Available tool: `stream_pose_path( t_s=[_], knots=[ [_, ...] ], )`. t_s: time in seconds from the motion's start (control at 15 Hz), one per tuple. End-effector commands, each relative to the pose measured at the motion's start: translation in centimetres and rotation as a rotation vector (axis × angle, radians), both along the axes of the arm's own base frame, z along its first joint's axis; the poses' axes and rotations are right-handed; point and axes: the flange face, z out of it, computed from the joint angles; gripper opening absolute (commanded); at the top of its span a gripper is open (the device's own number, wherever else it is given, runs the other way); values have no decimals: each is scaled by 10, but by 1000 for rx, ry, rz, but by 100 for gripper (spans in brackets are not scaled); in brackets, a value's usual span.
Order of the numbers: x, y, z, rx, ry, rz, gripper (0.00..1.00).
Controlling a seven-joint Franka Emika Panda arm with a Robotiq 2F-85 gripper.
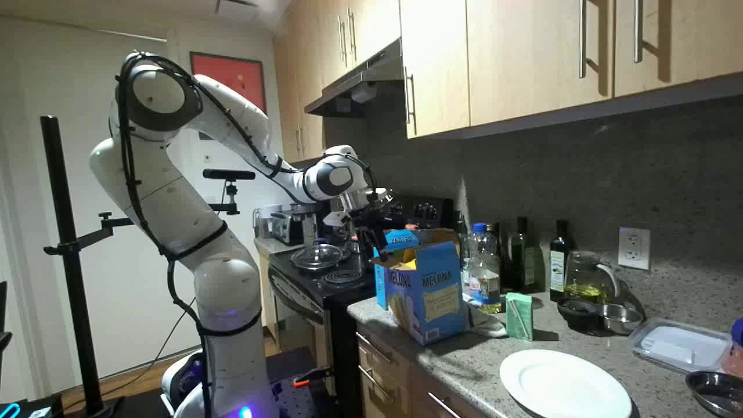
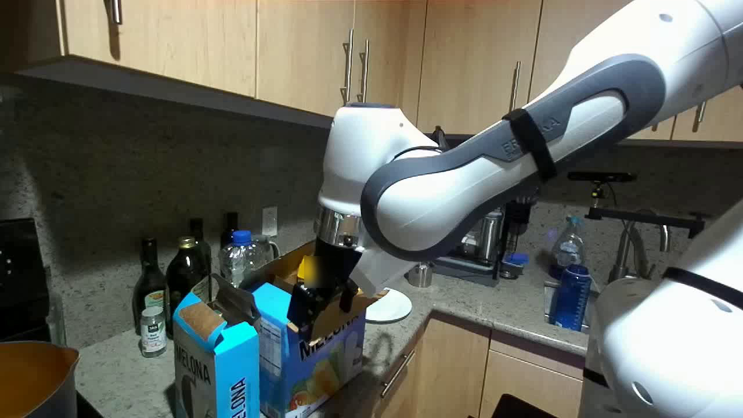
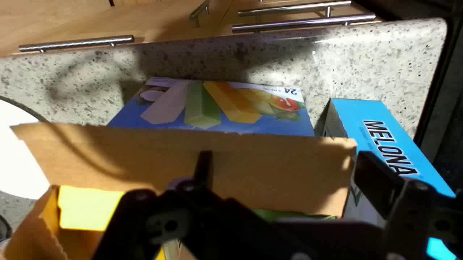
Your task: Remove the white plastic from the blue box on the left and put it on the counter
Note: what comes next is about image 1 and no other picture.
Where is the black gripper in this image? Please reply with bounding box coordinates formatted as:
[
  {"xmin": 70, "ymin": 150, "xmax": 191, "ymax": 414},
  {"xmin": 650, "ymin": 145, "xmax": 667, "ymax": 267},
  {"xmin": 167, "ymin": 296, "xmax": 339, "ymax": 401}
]
[{"xmin": 331, "ymin": 188, "xmax": 391, "ymax": 230}]

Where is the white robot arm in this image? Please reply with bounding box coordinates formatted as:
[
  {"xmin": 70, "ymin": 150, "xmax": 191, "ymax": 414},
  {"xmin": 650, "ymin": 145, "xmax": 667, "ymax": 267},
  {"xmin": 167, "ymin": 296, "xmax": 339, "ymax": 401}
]
[{"xmin": 90, "ymin": 50, "xmax": 371, "ymax": 418}]

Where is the blue melona box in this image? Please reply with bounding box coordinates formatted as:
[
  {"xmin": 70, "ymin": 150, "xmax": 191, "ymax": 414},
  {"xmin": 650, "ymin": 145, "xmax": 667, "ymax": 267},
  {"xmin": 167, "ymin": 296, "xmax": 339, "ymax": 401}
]
[
  {"xmin": 371, "ymin": 249, "xmax": 387, "ymax": 308},
  {"xmin": 377, "ymin": 228, "xmax": 468, "ymax": 346}
]

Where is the glass pot lid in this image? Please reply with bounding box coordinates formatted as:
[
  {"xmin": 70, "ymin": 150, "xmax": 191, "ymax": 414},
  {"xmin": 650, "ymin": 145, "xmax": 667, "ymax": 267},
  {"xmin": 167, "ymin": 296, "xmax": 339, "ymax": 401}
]
[{"xmin": 289, "ymin": 242, "xmax": 348, "ymax": 272}]

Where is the range hood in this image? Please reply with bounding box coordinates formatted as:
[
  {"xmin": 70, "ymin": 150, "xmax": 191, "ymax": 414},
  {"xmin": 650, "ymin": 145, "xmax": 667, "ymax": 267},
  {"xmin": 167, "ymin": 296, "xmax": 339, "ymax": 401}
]
[{"xmin": 303, "ymin": 40, "xmax": 404, "ymax": 116}]

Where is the black stove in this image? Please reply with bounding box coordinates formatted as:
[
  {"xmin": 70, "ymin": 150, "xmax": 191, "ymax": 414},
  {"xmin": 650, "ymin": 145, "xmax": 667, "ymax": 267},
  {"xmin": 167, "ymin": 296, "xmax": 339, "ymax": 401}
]
[{"xmin": 266, "ymin": 194, "xmax": 453, "ymax": 418}]

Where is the clear water bottle blue cap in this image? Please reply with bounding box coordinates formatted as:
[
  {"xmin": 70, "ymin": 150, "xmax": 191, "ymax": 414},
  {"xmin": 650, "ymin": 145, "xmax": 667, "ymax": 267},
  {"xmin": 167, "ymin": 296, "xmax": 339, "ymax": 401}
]
[{"xmin": 461, "ymin": 223, "xmax": 498, "ymax": 304}]

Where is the dark green glass bottle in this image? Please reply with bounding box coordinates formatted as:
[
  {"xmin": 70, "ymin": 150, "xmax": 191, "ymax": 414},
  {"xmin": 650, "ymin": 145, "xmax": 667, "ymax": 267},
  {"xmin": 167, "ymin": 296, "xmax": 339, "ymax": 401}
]
[{"xmin": 510, "ymin": 216, "xmax": 543, "ymax": 293}]

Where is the green small carton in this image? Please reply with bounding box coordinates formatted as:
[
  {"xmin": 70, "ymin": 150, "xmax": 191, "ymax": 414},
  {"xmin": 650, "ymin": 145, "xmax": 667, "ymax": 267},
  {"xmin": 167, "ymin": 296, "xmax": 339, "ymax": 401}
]
[{"xmin": 506, "ymin": 293, "xmax": 534, "ymax": 338}]

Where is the dark olive oil bottle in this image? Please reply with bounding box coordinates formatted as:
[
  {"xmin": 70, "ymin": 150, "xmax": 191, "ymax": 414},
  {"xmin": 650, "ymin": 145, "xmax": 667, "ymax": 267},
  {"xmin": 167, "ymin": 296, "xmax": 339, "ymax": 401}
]
[{"xmin": 547, "ymin": 221, "xmax": 575, "ymax": 301}]

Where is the white round plate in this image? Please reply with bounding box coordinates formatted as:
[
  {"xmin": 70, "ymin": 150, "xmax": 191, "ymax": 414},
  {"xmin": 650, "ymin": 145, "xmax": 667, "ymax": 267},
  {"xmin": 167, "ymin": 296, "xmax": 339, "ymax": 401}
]
[{"xmin": 498, "ymin": 347, "xmax": 631, "ymax": 418}]

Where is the clear plastic tray container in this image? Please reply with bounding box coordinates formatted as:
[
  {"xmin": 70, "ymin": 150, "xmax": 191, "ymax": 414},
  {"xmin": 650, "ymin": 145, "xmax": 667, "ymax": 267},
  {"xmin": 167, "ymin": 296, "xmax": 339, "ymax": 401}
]
[{"xmin": 631, "ymin": 321, "xmax": 728, "ymax": 373}]

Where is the dark metal bowl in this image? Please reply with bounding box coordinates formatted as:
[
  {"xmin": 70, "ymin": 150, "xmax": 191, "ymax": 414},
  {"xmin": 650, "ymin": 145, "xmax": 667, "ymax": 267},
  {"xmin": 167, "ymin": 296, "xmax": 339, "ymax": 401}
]
[{"xmin": 685, "ymin": 371, "xmax": 743, "ymax": 418}]

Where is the red framed wall picture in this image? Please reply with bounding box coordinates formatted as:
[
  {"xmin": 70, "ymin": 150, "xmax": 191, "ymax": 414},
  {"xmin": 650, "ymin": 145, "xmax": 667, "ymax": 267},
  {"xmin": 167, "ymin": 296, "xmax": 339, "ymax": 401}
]
[{"xmin": 191, "ymin": 50, "xmax": 266, "ymax": 108}]

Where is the glass jar with handle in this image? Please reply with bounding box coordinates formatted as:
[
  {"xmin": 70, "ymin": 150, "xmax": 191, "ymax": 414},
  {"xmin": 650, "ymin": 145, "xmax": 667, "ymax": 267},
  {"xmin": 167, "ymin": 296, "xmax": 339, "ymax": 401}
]
[{"xmin": 564, "ymin": 250, "xmax": 619, "ymax": 308}]

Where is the white wall outlet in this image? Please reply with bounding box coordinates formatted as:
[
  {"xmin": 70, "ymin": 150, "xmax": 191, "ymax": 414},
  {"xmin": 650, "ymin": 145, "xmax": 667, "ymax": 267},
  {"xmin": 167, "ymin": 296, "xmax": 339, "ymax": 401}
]
[{"xmin": 618, "ymin": 228, "xmax": 650, "ymax": 268}]

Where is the black camera stand pole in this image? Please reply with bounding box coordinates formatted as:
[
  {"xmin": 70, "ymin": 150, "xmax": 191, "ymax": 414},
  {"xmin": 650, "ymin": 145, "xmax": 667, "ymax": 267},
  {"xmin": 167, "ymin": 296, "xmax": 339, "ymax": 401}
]
[{"xmin": 38, "ymin": 116, "xmax": 120, "ymax": 418}]

